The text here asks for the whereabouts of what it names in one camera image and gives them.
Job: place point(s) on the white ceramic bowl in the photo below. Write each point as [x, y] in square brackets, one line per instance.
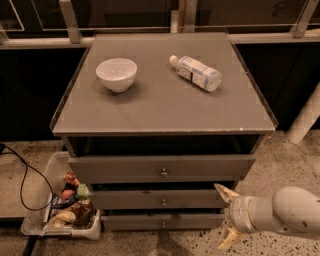
[117, 74]

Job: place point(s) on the clear plastic water bottle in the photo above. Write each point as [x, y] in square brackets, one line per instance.
[205, 77]

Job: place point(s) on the metal window rail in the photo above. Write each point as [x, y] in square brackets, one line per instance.
[73, 23]

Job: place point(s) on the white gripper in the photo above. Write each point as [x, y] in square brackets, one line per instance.
[238, 212]

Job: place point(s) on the grey drawer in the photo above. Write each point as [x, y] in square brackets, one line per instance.
[162, 222]
[156, 199]
[147, 169]

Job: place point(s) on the red snack packet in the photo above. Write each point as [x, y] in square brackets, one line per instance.
[71, 179]

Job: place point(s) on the green snack packet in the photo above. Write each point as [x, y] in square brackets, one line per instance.
[82, 192]

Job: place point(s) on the clear plastic storage bin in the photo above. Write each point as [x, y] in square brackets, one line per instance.
[45, 206]

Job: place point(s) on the white pipe leg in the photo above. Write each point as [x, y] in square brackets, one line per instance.
[306, 118]

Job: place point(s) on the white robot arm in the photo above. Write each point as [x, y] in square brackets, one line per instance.
[290, 211]

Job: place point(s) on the grey bottom drawer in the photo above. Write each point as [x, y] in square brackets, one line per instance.
[162, 222]

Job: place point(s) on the brown snack bag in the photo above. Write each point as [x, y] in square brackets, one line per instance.
[77, 213]

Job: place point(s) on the grey top drawer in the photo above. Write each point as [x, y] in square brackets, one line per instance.
[147, 169]

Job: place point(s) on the grey drawer cabinet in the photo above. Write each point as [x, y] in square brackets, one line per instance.
[162, 113]

